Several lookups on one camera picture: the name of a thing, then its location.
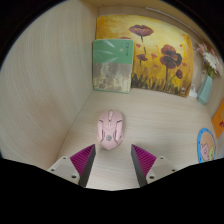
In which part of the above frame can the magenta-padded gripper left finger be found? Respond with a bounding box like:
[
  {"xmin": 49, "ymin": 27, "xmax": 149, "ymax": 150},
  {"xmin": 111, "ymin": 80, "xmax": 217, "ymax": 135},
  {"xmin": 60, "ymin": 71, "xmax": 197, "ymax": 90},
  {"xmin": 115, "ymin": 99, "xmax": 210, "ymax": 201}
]
[{"xmin": 47, "ymin": 143, "xmax": 97, "ymax": 188}]

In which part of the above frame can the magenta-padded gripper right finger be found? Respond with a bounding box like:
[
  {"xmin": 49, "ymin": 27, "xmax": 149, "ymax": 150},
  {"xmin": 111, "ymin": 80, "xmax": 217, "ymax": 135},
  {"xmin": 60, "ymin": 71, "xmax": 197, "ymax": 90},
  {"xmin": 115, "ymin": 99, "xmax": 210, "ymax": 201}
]
[{"xmin": 130, "ymin": 143, "xmax": 178, "ymax": 188}]

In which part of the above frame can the pink computer mouse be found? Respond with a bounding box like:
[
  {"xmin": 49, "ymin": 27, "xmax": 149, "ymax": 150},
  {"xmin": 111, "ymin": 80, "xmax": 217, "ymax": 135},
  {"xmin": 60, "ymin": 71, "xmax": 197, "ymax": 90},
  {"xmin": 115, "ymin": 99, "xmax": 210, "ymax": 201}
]
[{"xmin": 96, "ymin": 109, "xmax": 125, "ymax": 151}]

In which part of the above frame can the round cartoon mouse pad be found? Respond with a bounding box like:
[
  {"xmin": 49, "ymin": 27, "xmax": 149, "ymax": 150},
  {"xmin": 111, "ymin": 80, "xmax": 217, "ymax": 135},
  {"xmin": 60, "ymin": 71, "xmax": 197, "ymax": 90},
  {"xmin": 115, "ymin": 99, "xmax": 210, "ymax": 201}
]
[{"xmin": 197, "ymin": 127, "xmax": 217, "ymax": 164}]

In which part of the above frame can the pale teal faceted vase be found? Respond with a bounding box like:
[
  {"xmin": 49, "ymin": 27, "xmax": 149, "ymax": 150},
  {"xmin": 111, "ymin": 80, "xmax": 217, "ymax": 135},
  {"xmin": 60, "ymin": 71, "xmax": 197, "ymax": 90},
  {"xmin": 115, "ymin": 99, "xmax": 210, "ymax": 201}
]
[{"xmin": 197, "ymin": 74, "xmax": 214, "ymax": 106}]

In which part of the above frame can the green and beige book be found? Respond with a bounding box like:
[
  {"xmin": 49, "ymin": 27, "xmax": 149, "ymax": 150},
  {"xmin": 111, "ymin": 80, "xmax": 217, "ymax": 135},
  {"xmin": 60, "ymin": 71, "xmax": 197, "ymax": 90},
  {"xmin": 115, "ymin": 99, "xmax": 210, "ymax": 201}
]
[{"xmin": 92, "ymin": 38, "xmax": 135, "ymax": 95}]

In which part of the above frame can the yellow poppy flower painting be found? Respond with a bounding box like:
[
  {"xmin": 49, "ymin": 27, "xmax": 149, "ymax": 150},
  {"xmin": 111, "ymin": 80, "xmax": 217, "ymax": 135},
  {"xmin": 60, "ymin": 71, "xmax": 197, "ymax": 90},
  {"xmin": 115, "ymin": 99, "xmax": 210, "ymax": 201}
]
[{"xmin": 95, "ymin": 14, "xmax": 195, "ymax": 98}]

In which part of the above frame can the pink and white flower bouquet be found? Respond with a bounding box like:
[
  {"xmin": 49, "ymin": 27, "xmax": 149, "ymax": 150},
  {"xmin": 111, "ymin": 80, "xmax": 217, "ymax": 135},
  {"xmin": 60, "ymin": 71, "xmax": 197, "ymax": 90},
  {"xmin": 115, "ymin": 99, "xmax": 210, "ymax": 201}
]
[{"xmin": 195, "ymin": 41, "xmax": 224, "ymax": 79}]

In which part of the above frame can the white power strip with cable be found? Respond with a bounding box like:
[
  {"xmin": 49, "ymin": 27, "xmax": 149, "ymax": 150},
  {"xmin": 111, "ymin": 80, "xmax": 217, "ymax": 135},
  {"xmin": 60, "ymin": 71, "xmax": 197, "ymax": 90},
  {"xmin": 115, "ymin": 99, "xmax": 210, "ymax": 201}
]
[{"xmin": 188, "ymin": 83, "xmax": 200, "ymax": 99}]

